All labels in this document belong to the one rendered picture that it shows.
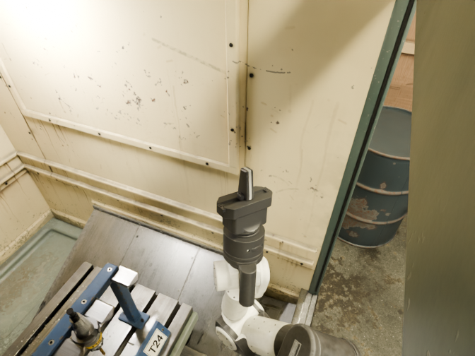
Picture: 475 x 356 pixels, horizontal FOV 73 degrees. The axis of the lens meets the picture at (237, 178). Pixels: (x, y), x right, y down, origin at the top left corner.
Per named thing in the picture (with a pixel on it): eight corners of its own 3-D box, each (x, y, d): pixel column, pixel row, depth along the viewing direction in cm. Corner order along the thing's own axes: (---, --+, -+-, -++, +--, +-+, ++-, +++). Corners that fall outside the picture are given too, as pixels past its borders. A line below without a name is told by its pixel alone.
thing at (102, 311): (118, 308, 86) (117, 307, 86) (104, 327, 83) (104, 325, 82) (97, 299, 88) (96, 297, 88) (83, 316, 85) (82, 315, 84)
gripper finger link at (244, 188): (251, 171, 60) (250, 200, 63) (242, 165, 63) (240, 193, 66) (244, 174, 60) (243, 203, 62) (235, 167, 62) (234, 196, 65)
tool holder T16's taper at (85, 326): (81, 319, 82) (71, 306, 78) (97, 322, 82) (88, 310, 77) (71, 337, 79) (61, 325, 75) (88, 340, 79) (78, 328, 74)
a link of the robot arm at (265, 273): (265, 250, 74) (257, 276, 84) (227, 254, 72) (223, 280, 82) (272, 277, 70) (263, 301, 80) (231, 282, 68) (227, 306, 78)
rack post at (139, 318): (150, 316, 116) (131, 271, 96) (141, 330, 112) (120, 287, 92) (127, 305, 119) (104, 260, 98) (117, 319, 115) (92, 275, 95)
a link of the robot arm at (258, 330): (261, 323, 98) (313, 338, 80) (232, 358, 91) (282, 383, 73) (241, 293, 97) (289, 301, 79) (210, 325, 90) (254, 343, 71)
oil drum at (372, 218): (403, 209, 273) (450, 120, 214) (387, 262, 236) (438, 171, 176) (335, 183, 297) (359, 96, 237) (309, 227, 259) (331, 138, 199)
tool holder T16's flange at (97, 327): (83, 319, 85) (80, 315, 83) (104, 323, 84) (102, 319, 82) (70, 344, 80) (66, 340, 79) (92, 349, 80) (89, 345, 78)
